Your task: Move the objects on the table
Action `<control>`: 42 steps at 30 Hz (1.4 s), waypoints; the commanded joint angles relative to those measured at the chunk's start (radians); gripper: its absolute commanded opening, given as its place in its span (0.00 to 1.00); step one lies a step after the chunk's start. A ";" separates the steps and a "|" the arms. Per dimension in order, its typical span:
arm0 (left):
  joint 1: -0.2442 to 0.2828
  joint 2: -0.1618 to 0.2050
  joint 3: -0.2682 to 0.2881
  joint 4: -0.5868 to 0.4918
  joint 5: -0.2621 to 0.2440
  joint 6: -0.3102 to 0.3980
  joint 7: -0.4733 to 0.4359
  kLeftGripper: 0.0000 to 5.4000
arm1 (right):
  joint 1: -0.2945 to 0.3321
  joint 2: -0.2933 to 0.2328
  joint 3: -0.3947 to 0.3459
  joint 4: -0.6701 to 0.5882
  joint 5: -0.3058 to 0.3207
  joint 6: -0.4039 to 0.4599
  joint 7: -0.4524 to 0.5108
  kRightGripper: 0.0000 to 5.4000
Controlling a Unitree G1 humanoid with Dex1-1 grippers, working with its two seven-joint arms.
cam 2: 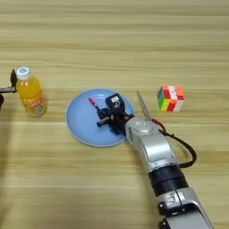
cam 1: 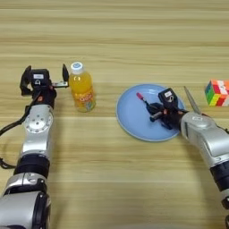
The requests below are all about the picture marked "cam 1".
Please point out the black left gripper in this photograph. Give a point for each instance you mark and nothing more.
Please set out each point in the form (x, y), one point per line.
(44, 97)

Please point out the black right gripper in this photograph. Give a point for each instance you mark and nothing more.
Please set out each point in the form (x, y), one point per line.
(173, 116)

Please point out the red and black pen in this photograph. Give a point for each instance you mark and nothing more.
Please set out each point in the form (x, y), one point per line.
(139, 96)

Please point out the orange juice bottle white cap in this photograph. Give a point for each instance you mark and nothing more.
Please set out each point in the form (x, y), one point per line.
(82, 89)

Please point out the colourful puzzle cube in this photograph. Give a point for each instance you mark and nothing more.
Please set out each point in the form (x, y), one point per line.
(217, 92)

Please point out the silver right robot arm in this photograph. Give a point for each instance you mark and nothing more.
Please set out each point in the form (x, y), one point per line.
(208, 140)

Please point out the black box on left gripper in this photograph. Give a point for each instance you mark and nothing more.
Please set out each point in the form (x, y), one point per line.
(39, 77)

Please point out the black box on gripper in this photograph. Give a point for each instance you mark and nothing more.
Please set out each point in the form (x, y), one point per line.
(167, 97)
(39, 77)

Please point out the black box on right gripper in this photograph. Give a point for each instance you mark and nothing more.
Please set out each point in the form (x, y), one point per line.
(167, 97)

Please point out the light blue round plate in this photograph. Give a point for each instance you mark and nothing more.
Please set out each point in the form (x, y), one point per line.
(131, 119)

